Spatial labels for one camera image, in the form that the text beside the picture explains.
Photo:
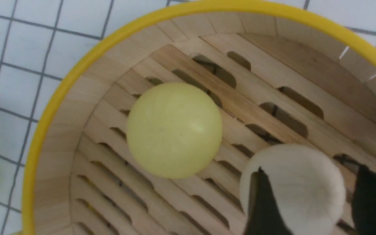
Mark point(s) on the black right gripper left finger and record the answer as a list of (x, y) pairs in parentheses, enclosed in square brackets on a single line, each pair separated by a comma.
[(264, 217)]

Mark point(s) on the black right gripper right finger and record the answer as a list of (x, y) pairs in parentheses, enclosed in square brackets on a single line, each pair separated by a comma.
[(364, 202)]

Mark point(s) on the beige bun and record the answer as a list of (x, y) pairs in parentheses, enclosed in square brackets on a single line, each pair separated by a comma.
[(308, 188)]

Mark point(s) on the pale yellow bun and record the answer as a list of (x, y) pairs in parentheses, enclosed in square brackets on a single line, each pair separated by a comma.
[(174, 130)]

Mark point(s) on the bamboo steamer tray yellow rim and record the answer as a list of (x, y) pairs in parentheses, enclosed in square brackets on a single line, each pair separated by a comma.
[(280, 73)]

